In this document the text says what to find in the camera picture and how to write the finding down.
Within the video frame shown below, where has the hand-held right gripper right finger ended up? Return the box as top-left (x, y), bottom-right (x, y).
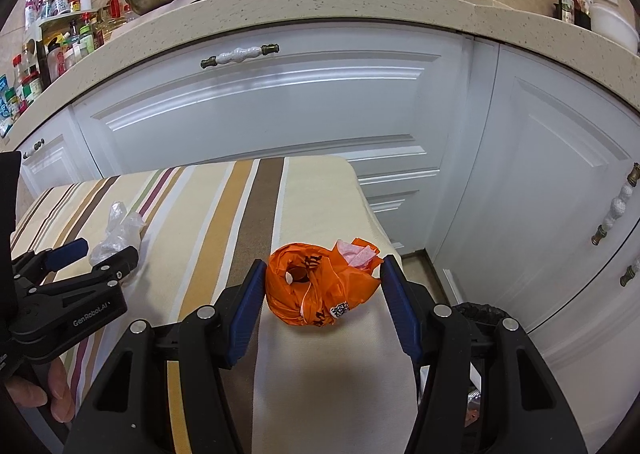
top-left (379, 254), bottom-right (576, 454)

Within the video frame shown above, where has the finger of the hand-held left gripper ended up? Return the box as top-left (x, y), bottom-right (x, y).
top-left (12, 238), bottom-right (90, 285)
top-left (15, 245), bottom-right (140, 308)

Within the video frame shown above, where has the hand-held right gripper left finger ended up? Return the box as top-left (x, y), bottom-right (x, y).
top-left (62, 258), bottom-right (268, 454)

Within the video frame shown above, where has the clear plastic bag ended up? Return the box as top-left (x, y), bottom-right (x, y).
top-left (89, 201), bottom-right (146, 266)

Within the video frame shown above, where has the orange plastic bag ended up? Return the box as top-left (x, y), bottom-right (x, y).
top-left (265, 237), bottom-right (385, 330)

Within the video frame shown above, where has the waste bin with black liner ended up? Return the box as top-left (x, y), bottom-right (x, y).
top-left (417, 301), bottom-right (506, 454)

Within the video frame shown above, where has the person's left hand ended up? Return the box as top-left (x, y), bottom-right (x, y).
top-left (5, 362), bottom-right (77, 423)

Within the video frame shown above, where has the white cabinet door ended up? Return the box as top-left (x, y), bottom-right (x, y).
top-left (530, 244), bottom-right (640, 440)
top-left (15, 104), bottom-right (101, 205)
top-left (440, 42), bottom-right (640, 335)

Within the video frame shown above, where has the striped tablecloth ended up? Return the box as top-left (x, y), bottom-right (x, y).
top-left (10, 155), bottom-right (418, 454)

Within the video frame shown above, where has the group of seasoning bottles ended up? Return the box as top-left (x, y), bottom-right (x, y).
top-left (0, 0), bottom-right (138, 135)

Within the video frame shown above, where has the white cabinet drawer front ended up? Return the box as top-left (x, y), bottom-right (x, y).
top-left (70, 19), bottom-right (476, 255)

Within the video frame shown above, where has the white lidded pot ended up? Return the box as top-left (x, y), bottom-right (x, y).
top-left (589, 2), bottom-right (640, 55)

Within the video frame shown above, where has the white ceramic drawer handle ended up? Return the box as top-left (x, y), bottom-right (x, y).
top-left (200, 43), bottom-right (281, 69)

